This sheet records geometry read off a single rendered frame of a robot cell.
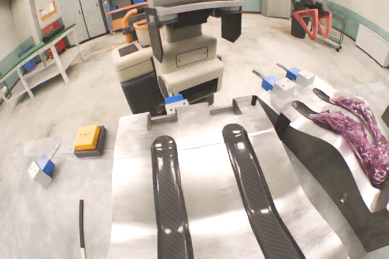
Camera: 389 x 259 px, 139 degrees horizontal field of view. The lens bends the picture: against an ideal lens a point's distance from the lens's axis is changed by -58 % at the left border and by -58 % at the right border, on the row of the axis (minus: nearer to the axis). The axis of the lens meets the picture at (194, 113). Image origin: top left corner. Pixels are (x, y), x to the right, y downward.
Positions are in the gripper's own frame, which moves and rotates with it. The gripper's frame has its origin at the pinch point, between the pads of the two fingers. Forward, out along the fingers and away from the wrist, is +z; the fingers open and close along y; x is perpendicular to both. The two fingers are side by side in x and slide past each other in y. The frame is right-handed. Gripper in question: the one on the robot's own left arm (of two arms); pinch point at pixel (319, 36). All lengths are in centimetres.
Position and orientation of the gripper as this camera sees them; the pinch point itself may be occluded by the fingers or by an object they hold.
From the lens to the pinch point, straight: 48.4
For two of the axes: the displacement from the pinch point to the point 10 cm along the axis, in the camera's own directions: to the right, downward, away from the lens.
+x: -3.9, -2.0, 9.0
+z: 2.8, 9.0, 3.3
